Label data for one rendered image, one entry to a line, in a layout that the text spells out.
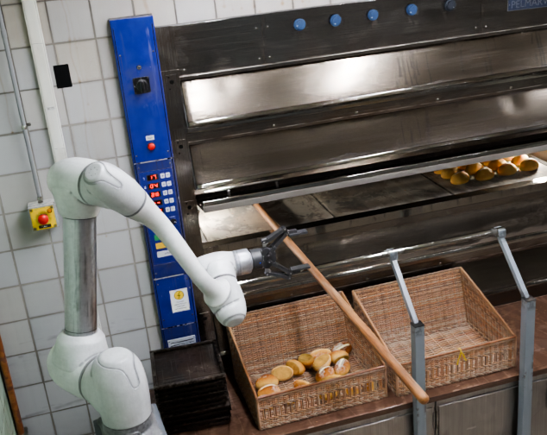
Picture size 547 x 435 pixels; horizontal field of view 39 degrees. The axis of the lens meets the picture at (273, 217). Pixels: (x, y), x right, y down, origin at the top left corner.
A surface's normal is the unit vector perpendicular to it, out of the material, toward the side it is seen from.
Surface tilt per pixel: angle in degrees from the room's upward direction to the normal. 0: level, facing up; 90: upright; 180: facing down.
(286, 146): 70
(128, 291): 90
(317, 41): 90
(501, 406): 90
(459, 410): 90
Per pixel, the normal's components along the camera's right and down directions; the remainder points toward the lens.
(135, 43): 0.26, 0.33
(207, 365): -0.09, -0.92
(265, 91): 0.22, 0.00
